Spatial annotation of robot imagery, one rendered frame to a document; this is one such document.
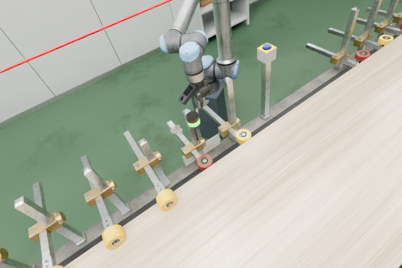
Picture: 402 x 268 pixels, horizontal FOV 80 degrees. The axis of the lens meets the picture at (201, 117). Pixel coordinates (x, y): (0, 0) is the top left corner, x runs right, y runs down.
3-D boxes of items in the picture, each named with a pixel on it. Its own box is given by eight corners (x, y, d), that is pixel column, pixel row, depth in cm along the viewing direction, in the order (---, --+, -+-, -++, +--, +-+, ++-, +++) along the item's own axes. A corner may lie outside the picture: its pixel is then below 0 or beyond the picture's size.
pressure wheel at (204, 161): (197, 171, 128) (193, 159, 120) (209, 163, 131) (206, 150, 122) (206, 182, 123) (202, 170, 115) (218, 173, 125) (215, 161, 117)
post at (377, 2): (353, 60, 191) (374, -3, 157) (356, 58, 192) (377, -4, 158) (358, 61, 189) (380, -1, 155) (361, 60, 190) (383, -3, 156)
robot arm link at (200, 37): (185, 29, 118) (177, 42, 111) (208, 27, 115) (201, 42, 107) (189, 45, 125) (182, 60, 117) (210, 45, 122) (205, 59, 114)
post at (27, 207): (79, 240, 125) (12, 200, 91) (86, 235, 126) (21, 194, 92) (81, 246, 123) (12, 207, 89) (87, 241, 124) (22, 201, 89)
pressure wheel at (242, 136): (236, 152, 132) (235, 139, 124) (237, 140, 137) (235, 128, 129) (251, 152, 130) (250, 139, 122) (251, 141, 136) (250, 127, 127)
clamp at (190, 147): (182, 154, 135) (180, 148, 131) (202, 140, 139) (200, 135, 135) (187, 160, 131) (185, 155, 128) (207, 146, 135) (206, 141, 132)
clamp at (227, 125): (218, 132, 144) (216, 127, 140) (235, 121, 147) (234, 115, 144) (224, 138, 140) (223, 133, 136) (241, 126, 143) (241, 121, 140)
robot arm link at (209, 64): (200, 72, 206) (197, 54, 194) (219, 72, 202) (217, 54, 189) (195, 83, 197) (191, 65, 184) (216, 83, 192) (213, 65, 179)
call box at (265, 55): (256, 60, 128) (256, 48, 123) (266, 55, 130) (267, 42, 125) (266, 66, 124) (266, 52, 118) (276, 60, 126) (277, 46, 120)
